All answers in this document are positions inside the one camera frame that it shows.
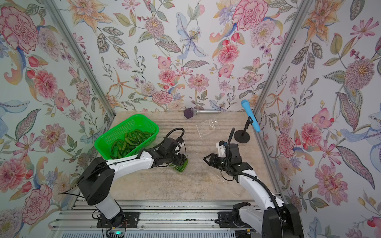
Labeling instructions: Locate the curved green pepper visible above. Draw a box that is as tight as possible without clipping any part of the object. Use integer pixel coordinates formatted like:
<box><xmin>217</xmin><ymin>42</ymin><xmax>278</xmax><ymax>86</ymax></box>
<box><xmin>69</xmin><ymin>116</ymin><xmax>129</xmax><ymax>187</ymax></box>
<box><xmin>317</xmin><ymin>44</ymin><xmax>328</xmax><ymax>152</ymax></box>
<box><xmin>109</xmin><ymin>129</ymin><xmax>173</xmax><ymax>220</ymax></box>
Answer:
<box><xmin>110</xmin><ymin>130</ymin><xmax>153</xmax><ymax>159</ymax></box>

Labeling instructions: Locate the black microphone stand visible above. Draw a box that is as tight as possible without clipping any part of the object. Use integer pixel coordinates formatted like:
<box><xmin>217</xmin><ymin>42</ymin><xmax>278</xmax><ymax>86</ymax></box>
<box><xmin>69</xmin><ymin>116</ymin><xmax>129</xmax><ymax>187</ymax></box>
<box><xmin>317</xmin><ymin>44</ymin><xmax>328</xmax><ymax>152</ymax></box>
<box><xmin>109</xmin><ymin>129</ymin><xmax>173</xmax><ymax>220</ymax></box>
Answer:
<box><xmin>234</xmin><ymin>117</ymin><xmax>253</xmax><ymax>144</ymax></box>

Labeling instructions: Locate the clear pepper clamshell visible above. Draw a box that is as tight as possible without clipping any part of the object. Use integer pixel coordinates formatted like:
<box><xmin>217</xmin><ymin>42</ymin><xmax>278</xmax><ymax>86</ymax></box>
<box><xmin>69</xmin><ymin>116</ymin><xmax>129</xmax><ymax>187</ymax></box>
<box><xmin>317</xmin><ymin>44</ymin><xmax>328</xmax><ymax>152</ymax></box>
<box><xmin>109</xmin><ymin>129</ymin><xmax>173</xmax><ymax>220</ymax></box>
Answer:
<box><xmin>170</xmin><ymin>157</ymin><xmax>189</xmax><ymax>173</ymax></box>
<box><xmin>195</xmin><ymin>117</ymin><xmax>221</xmax><ymax>139</ymax></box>

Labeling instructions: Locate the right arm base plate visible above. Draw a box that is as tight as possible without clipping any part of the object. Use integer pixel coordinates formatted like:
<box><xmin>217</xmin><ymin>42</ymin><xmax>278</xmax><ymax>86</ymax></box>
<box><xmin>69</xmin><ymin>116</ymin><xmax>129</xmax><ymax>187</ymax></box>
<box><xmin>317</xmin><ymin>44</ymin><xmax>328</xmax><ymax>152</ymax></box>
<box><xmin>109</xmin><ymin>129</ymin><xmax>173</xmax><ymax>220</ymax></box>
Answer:
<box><xmin>214</xmin><ymin>211</ymin><xmax>249</xmax><ymax>228</ymax></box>

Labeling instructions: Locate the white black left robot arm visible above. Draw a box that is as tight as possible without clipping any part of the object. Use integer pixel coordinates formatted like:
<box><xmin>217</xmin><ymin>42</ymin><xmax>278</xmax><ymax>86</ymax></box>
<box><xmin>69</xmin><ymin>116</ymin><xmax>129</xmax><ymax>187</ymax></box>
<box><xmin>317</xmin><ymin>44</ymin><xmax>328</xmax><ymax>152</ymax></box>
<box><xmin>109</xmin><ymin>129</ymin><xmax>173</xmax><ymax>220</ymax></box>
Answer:
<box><xmin>77</xmin><ymin>137</ymin><xmax>187</xmax><ymax>220</ymax></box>

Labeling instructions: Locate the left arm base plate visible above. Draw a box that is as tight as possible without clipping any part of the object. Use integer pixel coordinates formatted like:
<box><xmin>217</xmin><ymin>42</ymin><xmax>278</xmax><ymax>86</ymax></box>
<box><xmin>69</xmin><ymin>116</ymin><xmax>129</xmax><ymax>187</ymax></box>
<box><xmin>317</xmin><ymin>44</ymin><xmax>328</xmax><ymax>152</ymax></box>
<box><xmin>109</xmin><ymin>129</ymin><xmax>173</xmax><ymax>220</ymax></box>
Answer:
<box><xmin>96</xmin><ymin>212</ymin><xmax>140</xmax><ymax>229</ymax></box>

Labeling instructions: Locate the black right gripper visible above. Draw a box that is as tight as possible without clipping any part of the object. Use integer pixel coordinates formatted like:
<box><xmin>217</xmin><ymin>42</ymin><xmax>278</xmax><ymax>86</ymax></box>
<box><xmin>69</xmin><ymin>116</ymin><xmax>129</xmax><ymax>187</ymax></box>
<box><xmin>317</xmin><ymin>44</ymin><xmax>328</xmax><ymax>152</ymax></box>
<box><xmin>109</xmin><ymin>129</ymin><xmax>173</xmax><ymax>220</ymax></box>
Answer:
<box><xmin>204</xmin><ymin>153</ymin><xmax>232</xmax><ymax>171</ymax></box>

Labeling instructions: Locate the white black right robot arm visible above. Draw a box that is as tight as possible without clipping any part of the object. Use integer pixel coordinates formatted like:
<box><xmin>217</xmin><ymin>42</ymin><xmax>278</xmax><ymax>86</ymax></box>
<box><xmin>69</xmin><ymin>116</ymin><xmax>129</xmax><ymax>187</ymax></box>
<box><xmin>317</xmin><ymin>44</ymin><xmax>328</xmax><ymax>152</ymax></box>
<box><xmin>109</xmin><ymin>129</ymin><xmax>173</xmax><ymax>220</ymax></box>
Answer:
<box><xmin>203</xmin><ymin>141</ymin><xmax>304</xmax><ymax>238</ymax></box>

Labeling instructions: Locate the aluminium rail frame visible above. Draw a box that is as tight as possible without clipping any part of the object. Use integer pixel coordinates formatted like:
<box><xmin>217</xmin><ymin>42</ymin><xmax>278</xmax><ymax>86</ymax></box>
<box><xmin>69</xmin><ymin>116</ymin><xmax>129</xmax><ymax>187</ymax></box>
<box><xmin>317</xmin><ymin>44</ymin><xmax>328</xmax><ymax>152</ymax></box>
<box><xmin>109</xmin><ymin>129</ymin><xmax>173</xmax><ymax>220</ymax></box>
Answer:
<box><xmin>48</xmin><ymin>186</ymin><xmax>256</xmax><ymax>231</ymax></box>

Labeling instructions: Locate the green plastic basket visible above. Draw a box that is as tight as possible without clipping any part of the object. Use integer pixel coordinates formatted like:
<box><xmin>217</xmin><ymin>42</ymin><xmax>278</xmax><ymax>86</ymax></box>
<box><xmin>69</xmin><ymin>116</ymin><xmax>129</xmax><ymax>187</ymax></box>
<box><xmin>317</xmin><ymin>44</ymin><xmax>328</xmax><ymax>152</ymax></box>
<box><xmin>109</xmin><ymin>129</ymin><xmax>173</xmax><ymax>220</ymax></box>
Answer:
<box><xmin>95</xmin><ymin>114</ymin><xmax>159</xmax><ymax>160</ymax></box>

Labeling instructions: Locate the blue microphone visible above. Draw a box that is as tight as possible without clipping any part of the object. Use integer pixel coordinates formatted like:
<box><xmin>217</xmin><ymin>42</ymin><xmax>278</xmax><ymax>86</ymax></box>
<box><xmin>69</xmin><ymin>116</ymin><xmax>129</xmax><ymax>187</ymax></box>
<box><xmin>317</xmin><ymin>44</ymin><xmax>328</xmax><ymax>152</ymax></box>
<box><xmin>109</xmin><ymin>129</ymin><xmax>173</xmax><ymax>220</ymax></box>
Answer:
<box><xmin>241</xmin><ymin>100</ymin><xmax>261</xmax><ymax>132</ymax></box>

